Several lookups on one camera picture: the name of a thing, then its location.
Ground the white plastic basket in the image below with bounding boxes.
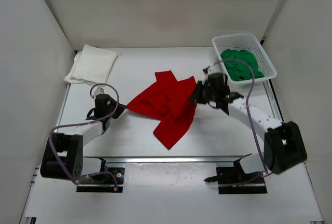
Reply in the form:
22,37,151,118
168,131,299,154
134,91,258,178
212,33,277,86

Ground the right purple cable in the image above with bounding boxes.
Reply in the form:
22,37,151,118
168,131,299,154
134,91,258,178
202,58,273,188

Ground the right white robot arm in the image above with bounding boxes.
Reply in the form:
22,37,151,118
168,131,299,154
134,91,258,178
188,73,308,174

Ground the red t shirt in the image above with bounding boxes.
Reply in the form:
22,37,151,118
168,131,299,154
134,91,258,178
127,71,197,150

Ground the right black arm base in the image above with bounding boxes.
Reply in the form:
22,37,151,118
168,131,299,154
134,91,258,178
204,153,268,194

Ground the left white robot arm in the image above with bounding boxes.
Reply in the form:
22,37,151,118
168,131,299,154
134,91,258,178
40,93,127,184

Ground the green t shirt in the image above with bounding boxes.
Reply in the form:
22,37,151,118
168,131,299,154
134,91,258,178
220,49,265,81

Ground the aluminium table rail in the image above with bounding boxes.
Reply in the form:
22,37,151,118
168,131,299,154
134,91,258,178
103,156,234,164

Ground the white t shirt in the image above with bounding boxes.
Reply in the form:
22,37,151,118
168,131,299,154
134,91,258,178
64,44,118,85

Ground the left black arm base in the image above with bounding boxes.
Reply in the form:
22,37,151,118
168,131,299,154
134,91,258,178
76,158,125,193

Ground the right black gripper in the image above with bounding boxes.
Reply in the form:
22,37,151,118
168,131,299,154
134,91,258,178
189,81,218,106

